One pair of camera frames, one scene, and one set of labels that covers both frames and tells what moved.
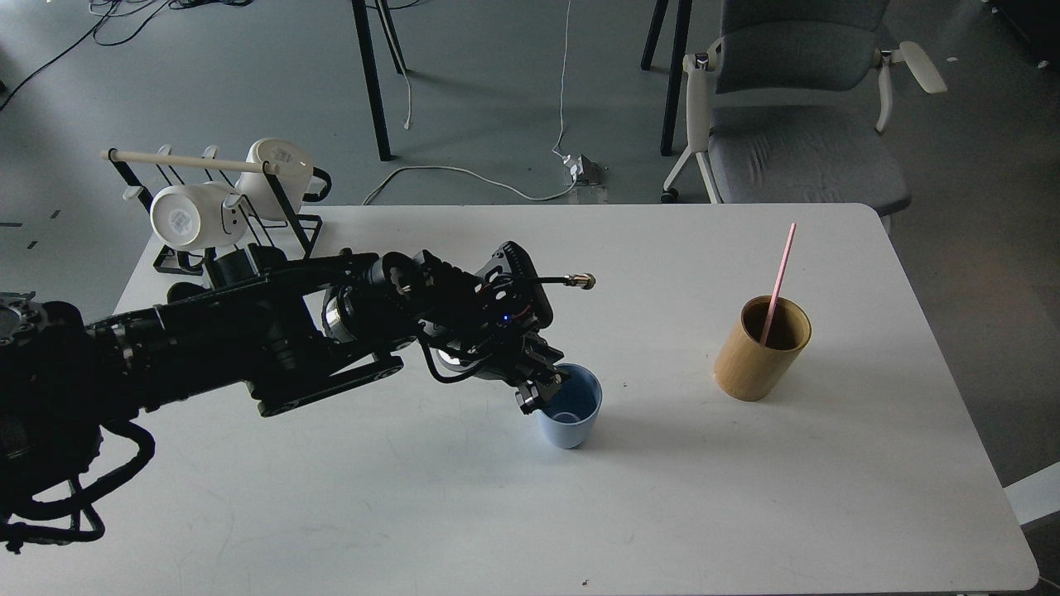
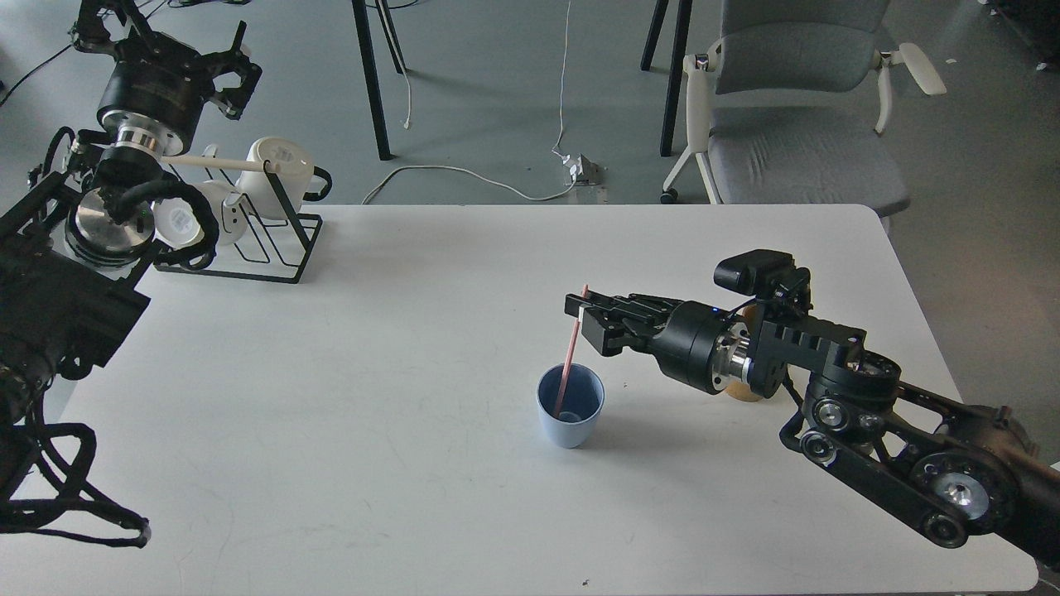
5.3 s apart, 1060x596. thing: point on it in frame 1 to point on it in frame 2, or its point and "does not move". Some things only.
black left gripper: [484, 321] to [156, 86]
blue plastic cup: [567, 420] does not move
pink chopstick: [778, 284] to [569, 362]
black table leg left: [371, 69] does not move
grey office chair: [782, 108] does not move
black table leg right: [676, 68] does not move
